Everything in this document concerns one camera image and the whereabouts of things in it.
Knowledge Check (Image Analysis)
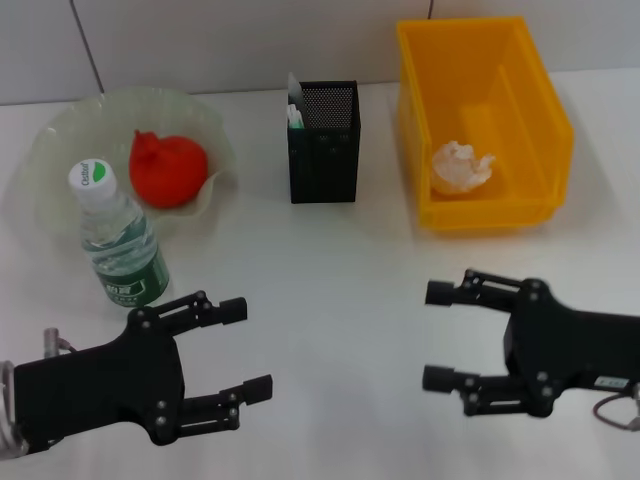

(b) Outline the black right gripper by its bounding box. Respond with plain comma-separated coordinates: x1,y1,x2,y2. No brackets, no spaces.
421,268,640,420

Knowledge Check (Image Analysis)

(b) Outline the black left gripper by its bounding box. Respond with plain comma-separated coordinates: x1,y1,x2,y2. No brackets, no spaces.
13,289,275,447

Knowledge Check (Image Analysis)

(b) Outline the clear bottle with green label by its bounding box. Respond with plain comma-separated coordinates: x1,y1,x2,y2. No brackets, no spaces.
68,158,172,309

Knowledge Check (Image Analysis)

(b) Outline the white paper ball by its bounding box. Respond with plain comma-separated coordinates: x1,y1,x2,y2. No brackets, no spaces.
430,141,497,194

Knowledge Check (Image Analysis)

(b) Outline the red-orange toy orange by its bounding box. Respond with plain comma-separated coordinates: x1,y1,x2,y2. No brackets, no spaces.
128,129,209,210

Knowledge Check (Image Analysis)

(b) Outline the green utility knife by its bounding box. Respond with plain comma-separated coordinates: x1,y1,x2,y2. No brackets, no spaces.
284,103,306,131

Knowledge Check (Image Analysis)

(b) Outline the grey marker pen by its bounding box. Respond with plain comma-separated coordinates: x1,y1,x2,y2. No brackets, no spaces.
286,72,312,129

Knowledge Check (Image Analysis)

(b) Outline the black mesh pen holder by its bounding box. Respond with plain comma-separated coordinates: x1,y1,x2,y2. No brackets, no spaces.
286,79,361,205

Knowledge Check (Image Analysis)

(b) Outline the pale green glass fruit plate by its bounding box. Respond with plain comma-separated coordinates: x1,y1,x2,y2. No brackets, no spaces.
22,87,239,241

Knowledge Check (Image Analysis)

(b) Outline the yellow plastic bin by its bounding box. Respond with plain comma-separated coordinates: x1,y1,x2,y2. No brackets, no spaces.
396,15,575,232

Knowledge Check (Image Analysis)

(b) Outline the left gripper cable with plug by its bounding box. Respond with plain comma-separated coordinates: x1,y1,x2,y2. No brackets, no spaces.
42,327,82,360

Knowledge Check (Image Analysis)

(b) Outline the gripper cable with plug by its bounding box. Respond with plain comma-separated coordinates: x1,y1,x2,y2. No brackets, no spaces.
42,327,82,360
592,380,640,432

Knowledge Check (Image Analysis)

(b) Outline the right gripper cable with plug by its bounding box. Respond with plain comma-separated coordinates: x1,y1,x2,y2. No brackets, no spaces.
592,380,640,432

